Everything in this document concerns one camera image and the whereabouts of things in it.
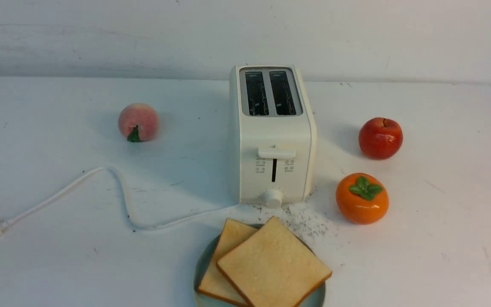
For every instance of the orange persimmon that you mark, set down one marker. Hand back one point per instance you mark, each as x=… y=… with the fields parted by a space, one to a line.
x=362 y=199

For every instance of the white two-slot toaster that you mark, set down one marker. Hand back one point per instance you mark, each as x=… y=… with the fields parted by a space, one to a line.
x=272 y=136

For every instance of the red apple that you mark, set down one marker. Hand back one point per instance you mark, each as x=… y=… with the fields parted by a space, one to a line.
x=380 y=138

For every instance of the toast slice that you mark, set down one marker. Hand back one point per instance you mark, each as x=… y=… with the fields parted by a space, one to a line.
x=273 y=267
x=213 y=283

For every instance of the pink peach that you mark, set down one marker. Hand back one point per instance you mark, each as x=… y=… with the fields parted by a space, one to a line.
x=138 y=122

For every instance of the light green plate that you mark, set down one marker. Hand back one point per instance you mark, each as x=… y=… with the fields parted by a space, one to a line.
x=315 y=299

